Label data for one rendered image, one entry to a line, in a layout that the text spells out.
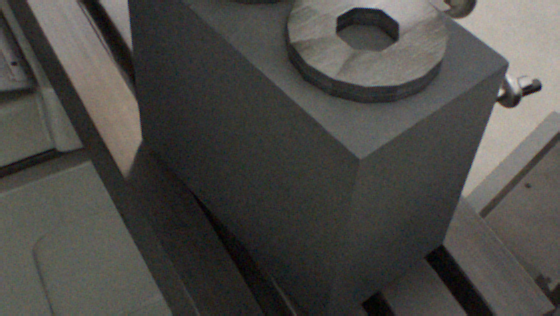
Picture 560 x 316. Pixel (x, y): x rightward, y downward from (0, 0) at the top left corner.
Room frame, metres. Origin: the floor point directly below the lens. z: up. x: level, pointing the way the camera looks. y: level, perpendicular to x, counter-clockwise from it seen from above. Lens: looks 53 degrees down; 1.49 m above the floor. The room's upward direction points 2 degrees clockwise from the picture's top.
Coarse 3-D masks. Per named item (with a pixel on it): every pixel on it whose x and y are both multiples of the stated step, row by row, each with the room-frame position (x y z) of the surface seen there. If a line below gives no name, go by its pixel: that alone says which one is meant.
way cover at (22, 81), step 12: (0, 24) 0.66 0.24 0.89; (0, 36) 0.64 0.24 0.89; (0, 48) 0.62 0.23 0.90; (12, 48) 0.63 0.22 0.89; (0, 60) 0.60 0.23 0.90; (12, 60) 0.61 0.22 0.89; (24, 60) 0.61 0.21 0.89; (0, 72) 0.59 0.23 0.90; (12, 72) 0.59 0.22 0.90; (24, 72) 0.59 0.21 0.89; (0, 84) 0.57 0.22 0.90; (12, 84) 0.57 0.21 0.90; (24, 84) 0.57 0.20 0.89; (36, 84) 0.58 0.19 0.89
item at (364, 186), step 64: (128, 0) 0.44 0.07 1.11; (192, 0) 0.40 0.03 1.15; (256, 0) 0.40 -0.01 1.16; (320, 0) 0.39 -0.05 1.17; (384, 0) 0.39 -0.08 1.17; (192, 64) 0.39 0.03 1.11; (256, 64) 0.35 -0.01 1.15; (320, 64) 0.33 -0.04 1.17; (384, 64) 0.34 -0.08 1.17; (448, 64) 0.35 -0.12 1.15; (192, 128) 0.39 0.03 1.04; (256, 128) 0.34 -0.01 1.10; (320, 128) 0.30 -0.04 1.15; (384, 128) 0.30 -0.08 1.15; (448, 128) 0.33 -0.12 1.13; (256, 192) 0.34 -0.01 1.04; (320, 192) 0.30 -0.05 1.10; (384, 192) 0.30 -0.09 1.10; (448, 192) 0.34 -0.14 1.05; (256, 256) 0.34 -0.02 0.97; (320, 256) 0.29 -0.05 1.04; (384, 256) 0.31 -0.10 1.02
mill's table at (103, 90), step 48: (48, 0) 0.61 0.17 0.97; (96, 0) 0.62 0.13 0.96; (48, 48) 0.56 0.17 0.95; (96, 48) 0.55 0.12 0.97; (96, 96) 0.49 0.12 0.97; (96, 144) 0.46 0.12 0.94; (144, 144) 0.44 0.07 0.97; (144, 192) 0.40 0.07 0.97; (192, 192) 0.41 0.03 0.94; (144, 240) 0.38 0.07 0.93; (192, 240) 0.35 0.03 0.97; (480, 240) 0.36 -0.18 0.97; (192, 288) 0.31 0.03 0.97; (240, 288) 0.31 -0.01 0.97; (384, 288) 0.32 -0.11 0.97; (432, 288) 0.32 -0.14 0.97; (480, 288) 0.32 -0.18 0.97; (528, 288) 0.32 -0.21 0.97
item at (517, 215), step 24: (552, 144) 0.78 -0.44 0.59; (528, 168) 0.74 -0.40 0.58; (552, 168) 0.74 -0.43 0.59; (504, 192) 0.70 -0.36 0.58; (528, 192) 0.69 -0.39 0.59; (552, 192) 0.70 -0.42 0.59; (504, 216) 0.65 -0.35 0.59; (528, 216) 0.65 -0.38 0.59; (552, 216) 0.66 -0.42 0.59; (504, 240) 0.62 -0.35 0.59; (528, 240) 0.62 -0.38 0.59; (552, 240) 0.62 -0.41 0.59; (528, 264) 0.57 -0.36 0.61; (552, 264) 0.58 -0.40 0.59; (552, 288) 0.55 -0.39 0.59
